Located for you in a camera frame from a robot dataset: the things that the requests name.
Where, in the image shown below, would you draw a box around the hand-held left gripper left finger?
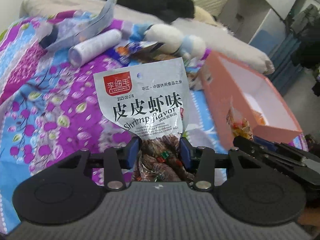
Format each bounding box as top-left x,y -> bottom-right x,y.
59,138 -> 139,191

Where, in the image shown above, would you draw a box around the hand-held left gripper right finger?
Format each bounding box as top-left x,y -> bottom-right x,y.
180,137 -> 260,191

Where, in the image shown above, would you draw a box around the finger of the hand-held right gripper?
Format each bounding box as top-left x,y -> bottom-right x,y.
254,137 -> 308,159
233,136 -> 303,174

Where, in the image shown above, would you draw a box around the clear candy snack bag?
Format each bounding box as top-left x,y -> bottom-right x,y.
226,102 -> 255,140

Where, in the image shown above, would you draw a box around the small orange snack bag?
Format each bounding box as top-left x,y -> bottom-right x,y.
252,109 -> 267,125

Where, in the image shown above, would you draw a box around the pink cardboard box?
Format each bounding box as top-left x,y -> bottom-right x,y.
201,50 -> 303,153

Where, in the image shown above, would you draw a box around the grey shrimp snack bag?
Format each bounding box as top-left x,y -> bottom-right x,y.
93,57 -> 194,183

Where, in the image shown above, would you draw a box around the pile of snack packets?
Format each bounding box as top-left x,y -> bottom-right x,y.
117,41 -> 213,90

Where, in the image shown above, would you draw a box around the blue curtain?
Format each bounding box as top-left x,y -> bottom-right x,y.
270,34 -> 303,95

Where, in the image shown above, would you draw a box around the hanging black clothes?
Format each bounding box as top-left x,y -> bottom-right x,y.
291,30 -> 320,68

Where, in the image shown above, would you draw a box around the purple floral bedsheet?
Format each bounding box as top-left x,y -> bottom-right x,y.
0,11 -> 313,228

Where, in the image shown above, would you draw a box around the grey duvet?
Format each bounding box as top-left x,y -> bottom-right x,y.
20,0 -> 275,75

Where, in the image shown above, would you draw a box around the white cylindrical bottle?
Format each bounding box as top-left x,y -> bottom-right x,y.
68,29 -> 122,67

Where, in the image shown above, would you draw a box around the white blue plush toy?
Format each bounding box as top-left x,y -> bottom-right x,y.
130,24 -> 207,60

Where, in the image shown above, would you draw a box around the hanging grey jacket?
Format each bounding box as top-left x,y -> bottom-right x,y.
291,4 -> 319,34

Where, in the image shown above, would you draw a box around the white grey wardrobe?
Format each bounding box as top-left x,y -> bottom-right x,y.
220,0 -> 310,55

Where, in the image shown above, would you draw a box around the beige pillow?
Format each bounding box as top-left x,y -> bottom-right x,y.
194,5 -> 218,27

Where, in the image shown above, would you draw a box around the clear plastic bag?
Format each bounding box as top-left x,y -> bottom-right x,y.
37,0 -> 118,50

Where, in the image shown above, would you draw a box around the bottle with dark blue cap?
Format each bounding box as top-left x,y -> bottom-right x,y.
39,21 -> 60,49

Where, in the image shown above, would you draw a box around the black clothing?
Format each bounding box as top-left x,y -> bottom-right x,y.
85,0 -> 195,22

